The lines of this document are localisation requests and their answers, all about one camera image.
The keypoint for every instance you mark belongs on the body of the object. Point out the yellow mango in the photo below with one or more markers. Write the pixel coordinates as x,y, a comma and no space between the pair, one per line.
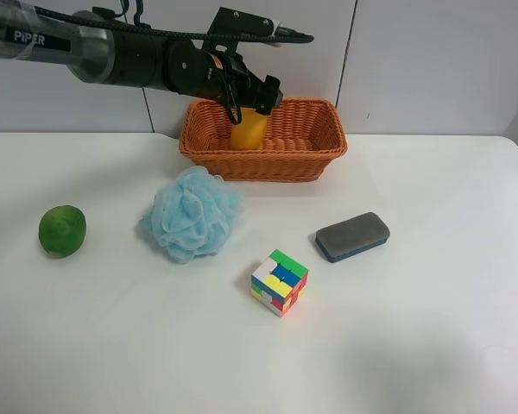
250,132

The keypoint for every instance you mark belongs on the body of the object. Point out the blue mesh bath sponge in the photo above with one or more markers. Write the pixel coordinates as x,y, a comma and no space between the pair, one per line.
193,216

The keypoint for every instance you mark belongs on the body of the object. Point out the green lemon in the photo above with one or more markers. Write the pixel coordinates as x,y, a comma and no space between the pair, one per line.
62,231

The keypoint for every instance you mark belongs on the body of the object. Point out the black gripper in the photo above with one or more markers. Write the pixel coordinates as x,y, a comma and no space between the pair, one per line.
219,77

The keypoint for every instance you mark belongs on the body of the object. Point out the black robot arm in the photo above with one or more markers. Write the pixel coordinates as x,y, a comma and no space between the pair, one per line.
98,51

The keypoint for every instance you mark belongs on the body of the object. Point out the orange woven basket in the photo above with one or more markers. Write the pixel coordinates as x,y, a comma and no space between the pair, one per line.
302,137

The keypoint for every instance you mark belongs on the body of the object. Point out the multicoloured puzzle cube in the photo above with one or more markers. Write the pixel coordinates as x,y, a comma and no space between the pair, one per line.
278,282

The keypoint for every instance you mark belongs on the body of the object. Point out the grey blue board eraser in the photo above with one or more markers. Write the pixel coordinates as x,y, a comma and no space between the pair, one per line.
342,240

